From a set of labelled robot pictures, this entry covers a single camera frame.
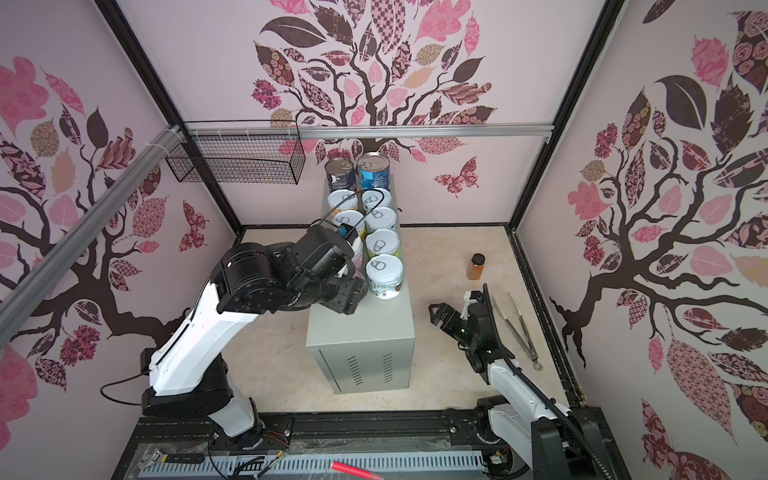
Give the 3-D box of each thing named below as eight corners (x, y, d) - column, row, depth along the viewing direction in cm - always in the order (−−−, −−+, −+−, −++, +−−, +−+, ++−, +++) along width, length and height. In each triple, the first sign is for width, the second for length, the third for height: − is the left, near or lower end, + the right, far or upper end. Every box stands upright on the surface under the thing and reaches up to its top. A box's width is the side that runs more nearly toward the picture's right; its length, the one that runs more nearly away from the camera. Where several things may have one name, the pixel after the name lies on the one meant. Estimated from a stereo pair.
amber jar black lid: (468, 280, 105) (474, 264, 98) (466, 269, 108) (471, 252, 101) (480, 280, 105) (487, 264, 98) (477, 269, 108) (483, 252, 101)
